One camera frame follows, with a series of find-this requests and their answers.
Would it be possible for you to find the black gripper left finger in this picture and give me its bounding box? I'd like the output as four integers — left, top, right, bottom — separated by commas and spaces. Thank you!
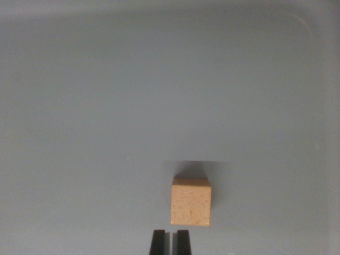
149, 229, 171, 255

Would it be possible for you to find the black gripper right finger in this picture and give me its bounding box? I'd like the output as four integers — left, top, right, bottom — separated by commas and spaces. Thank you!
172, 229, 193, 255

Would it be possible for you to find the wooden cube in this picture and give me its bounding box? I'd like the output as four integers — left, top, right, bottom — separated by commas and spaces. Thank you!
170, 177, 212, 227

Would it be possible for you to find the grey plastic tray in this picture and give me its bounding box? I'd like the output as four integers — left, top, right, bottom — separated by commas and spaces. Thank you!
0, 0, 340, 255

